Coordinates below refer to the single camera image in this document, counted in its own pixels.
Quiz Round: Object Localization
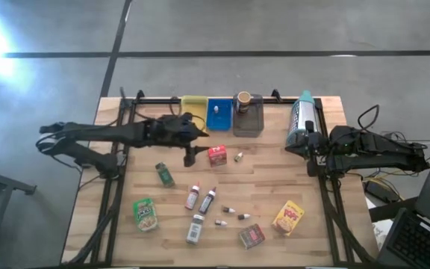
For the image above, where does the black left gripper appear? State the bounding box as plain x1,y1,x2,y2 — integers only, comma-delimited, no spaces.
150,114,211,168

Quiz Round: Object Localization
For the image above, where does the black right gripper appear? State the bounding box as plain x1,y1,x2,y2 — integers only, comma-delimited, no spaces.
284,121,331,178

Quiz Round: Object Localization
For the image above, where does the red Froot Loops box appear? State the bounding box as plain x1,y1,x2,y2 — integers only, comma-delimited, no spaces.
207,144,228,167

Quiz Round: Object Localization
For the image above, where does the green-label oregano jar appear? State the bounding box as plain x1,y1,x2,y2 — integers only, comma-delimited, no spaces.
155,161,176,188

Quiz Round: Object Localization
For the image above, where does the blue plastic bin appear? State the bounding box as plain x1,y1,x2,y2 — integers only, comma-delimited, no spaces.
206,98,234,132

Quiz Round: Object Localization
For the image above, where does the yellow plastic bin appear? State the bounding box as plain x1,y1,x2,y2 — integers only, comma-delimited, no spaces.
180,95,209,132

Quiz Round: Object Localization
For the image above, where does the teal-framed metal box grater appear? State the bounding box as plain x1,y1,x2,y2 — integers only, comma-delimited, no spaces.
285,89,323,149

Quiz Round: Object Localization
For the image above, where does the red-label extract bottle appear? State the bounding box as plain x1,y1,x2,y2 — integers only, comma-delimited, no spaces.
184,182,201,211

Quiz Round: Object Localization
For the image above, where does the purple-label dark extract bottle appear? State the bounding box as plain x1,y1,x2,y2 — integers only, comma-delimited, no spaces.
198,186,217,216

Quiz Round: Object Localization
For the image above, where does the grey translucent plastic bin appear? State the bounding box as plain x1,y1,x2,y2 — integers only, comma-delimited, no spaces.
232,93,265,138

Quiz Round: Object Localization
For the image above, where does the yellow Corn Pops box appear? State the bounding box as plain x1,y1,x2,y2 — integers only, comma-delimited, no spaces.
271,200,306,238

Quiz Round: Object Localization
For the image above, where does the gold-lidded jar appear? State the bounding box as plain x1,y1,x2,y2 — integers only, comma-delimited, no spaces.
236,90,252,114

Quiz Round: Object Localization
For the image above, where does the black power brick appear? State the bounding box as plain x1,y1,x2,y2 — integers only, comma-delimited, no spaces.
364,181,391,202

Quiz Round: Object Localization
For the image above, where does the white-label bagel seasoning jar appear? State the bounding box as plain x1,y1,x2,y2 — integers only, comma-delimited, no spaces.
185,214,205,246

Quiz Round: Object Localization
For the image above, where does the green Apple Jacks box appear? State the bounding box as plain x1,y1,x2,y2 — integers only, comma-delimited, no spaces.
132,197,160,233

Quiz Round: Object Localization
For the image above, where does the gold spice tin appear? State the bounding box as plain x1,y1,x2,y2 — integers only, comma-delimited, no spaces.
237,223,267,250

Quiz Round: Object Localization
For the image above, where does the black support bar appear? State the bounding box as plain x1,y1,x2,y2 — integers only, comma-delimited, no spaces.
370,197,420,223

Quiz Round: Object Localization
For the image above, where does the white paper sheet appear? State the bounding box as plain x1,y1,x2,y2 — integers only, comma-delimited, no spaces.
371,218,395,247

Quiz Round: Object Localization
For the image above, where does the dark grey open laptop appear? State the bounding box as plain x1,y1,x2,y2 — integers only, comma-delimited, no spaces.
377,123,430,269

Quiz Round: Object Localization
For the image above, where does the black table base frame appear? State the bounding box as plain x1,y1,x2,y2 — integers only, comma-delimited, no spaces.
67,89,373,267

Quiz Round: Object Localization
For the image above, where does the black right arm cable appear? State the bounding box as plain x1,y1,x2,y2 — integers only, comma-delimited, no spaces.
356,103,381,131

